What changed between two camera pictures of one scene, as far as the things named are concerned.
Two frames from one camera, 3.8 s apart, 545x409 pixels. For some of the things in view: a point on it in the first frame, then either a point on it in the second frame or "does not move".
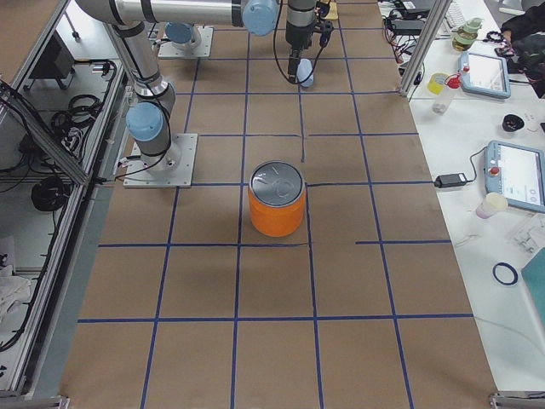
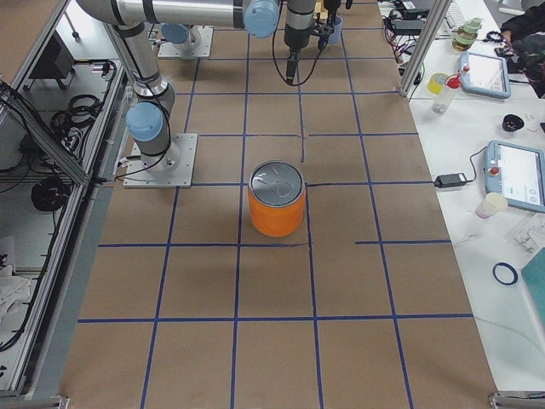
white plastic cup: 491,204 does not move
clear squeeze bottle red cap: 442,100 does not move
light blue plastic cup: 305,73 to 335,38
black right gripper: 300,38 does not move
